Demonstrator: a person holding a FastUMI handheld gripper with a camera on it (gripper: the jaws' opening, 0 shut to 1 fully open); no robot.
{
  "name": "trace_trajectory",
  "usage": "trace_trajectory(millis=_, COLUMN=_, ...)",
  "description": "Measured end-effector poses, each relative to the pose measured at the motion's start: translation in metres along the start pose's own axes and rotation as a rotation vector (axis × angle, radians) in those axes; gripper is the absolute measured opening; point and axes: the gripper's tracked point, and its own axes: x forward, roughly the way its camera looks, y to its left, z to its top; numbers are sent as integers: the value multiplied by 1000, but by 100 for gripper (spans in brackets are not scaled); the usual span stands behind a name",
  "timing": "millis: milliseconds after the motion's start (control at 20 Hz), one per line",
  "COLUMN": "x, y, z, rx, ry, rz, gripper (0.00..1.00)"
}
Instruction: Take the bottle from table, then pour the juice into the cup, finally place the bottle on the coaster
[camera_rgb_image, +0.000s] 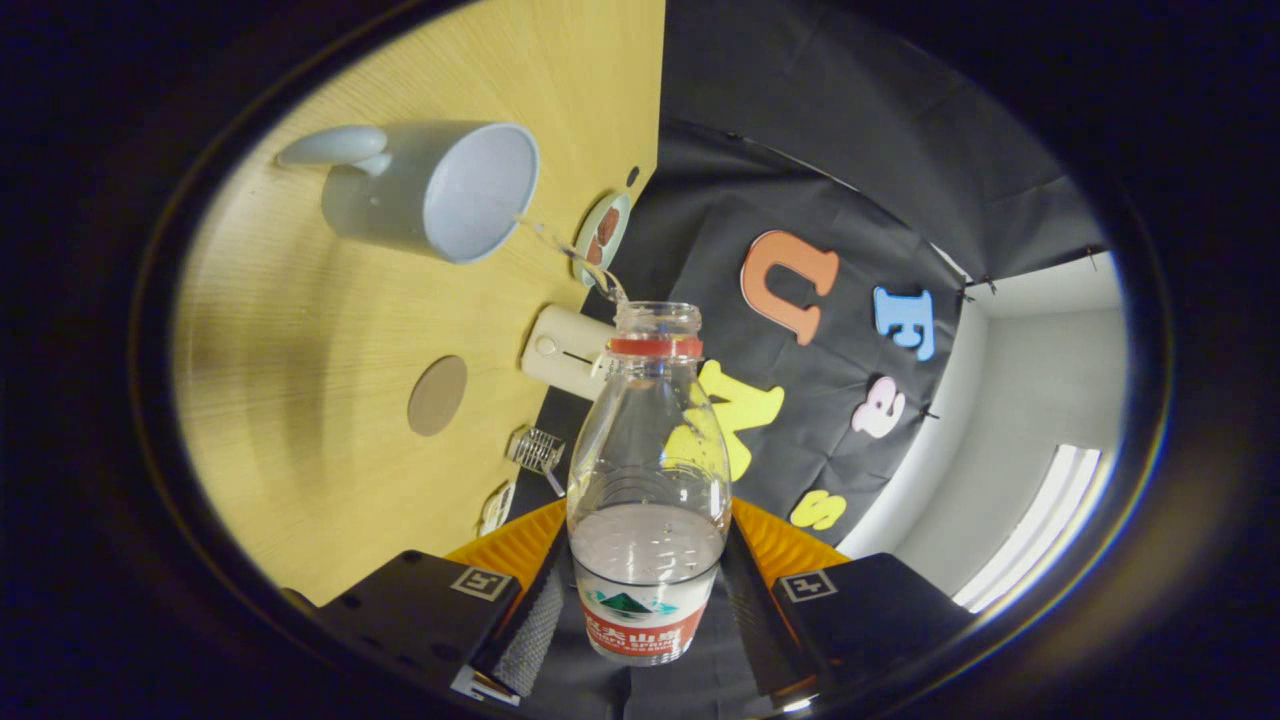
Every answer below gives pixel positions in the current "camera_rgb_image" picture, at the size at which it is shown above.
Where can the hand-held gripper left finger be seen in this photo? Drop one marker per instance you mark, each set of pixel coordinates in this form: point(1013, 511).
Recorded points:
point(530, 630)

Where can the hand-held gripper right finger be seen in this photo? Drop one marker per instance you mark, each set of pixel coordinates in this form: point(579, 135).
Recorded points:
point(755, 630)

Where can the clear plastic juice bottle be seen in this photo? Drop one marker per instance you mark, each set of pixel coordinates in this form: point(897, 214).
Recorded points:
point(648, 560)

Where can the round brown coaster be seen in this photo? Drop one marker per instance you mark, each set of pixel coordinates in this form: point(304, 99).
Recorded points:
point(437, 396)

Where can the white divided seasoning tray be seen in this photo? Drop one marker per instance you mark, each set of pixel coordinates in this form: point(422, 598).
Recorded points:
point(495, 510)

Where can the metal spoon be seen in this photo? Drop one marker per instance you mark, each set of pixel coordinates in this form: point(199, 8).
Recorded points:
point(555, 483)

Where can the white toaster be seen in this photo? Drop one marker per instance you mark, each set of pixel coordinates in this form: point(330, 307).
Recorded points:
point(560, 350)

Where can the ceiling light panel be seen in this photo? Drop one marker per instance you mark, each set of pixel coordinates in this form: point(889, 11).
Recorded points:
point(1040, 525)

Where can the wooden table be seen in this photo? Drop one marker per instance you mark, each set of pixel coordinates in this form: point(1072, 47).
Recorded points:
point(300, 400)

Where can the brown meat slice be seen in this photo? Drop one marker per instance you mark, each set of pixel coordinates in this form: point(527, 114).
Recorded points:
point(594, 251)
point(608, 226)

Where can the pale green plate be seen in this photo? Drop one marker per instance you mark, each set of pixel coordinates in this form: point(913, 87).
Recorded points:
point(612, 205)

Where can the black backdrop cloth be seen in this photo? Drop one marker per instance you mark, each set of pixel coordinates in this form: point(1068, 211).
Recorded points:
point(800, 150)

